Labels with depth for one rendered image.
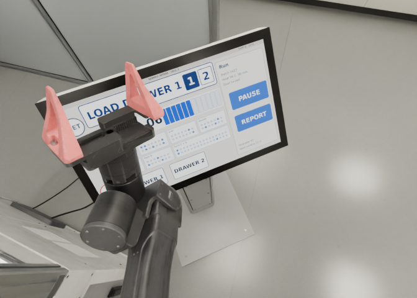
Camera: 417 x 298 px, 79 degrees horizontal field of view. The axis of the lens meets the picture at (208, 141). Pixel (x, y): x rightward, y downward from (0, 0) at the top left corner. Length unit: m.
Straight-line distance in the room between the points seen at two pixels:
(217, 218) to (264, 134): 0.98
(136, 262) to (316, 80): 1.99
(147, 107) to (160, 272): 0.22
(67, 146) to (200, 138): 0.37
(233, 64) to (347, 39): 2.06
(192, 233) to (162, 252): 1.19
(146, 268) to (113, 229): 0.07
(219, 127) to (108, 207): 0.36
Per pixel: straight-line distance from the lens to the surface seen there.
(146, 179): 0.65
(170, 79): 0.57
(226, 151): 0.66
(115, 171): 0.37
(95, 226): 0.35
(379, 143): 2.09
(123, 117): 0.39
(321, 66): 2.31
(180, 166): 0.64
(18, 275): 0.60
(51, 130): 0.36
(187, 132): 0.61
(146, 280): 0.37
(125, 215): 0.37
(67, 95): 0.59
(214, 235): 1.58
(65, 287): 0.78
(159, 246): 0.40
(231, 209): 1.60
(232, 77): 0.61
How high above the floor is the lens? 1.60
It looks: 64 degrees down
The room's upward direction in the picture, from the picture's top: 4 degrees counter-clockwise
